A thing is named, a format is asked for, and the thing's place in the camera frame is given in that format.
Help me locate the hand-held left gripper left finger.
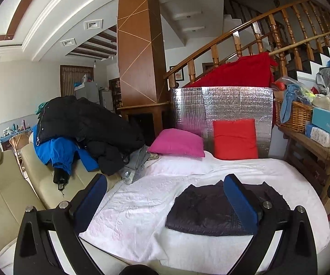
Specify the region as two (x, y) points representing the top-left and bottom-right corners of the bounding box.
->
(13, 173), (108, 275)

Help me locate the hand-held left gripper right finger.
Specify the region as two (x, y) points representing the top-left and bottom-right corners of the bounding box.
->
(224, 173), (318, 275)

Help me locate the dark quilted jacket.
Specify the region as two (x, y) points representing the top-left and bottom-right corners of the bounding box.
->
(165, 180), (291, 237)

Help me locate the grey clothing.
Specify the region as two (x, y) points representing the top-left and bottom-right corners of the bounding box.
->
(119, 146), (161, 184)

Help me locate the blue jacket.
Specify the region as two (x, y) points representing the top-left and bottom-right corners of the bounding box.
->
(33, 124), (100, 184)

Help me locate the wooden side table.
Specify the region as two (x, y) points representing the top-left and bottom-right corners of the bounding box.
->
(278, 124), (330, 215)

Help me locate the white tissue pack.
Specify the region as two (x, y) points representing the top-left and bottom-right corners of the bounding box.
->
(309, 126), (330, 148)

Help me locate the white fleece blanket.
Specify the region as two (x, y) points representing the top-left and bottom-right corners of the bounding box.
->
(0, 150), (330, 275)

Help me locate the red pillow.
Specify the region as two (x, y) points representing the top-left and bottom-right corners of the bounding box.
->
(212, 118), (259, 160)

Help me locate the teal cardboard box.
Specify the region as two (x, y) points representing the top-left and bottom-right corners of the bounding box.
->
(311, 107), (330, 139)

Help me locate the black coat pile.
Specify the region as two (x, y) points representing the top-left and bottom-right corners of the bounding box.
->
(38, 95), (145, 175)

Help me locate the pink pillow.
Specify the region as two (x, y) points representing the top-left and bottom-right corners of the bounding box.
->
(148, 128), (206, 158)

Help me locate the beige leather sofa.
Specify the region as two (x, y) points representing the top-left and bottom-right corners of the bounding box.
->
(0, 142), (122, 275)

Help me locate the wicker basket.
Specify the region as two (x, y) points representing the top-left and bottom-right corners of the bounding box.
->
(274, 97), (314, 134)

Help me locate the silver foil insulation panel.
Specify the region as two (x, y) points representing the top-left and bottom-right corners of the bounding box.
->
(169, 86), (274, 159)

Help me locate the cluttered small table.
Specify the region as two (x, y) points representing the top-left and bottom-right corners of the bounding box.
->
(0, 120), (31, 151)

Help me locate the grey refrigerator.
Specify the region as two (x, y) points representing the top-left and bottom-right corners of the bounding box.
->
(75, 82), (115, 112)

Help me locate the dark wooden shelf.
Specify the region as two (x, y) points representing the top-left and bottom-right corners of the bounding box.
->
(109, 78), (122, 112)

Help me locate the blue cloth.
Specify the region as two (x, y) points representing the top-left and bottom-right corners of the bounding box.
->
(279, 84), (306, 124)

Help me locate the red blanket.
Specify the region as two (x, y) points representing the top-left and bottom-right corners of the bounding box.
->
(184, 52), (280, 88)

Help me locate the wooden pillar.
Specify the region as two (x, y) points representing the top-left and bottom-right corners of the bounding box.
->
(116, 0), (171, 146)

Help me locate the wooden stair railing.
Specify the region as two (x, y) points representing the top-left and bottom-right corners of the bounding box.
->
(165, 0), (330, 89)

